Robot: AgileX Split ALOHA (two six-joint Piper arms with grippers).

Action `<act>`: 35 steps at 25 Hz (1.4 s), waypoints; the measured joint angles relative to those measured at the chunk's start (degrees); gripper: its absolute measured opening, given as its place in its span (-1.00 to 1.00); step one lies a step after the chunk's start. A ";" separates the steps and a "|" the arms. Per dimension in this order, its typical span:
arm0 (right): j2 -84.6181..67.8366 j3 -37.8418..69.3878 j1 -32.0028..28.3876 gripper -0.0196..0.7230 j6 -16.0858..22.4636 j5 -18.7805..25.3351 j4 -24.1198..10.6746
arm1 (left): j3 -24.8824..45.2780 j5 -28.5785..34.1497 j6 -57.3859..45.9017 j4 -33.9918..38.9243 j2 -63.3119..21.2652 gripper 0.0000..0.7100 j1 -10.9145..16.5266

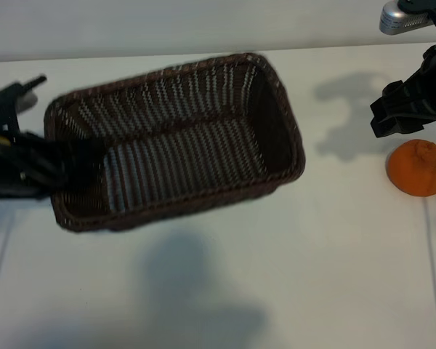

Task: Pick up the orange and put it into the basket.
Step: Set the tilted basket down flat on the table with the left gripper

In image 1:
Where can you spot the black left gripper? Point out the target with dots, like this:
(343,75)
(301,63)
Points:
(7,171)

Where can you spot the orange fruit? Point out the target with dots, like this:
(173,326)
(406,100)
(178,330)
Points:
(418,171)

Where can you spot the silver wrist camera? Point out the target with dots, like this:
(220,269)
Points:
(27,103)
(399,20)

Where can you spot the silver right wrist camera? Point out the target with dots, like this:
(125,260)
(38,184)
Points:
(399,20)

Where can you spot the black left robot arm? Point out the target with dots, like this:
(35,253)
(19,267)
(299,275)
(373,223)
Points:
(1,109)

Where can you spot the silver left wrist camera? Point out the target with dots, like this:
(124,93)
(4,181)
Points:
(27,103)

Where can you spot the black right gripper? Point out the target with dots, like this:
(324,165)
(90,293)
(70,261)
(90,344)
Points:
(434,87)

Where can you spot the dark brown wicker basket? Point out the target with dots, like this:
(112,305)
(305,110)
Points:
(189,145)

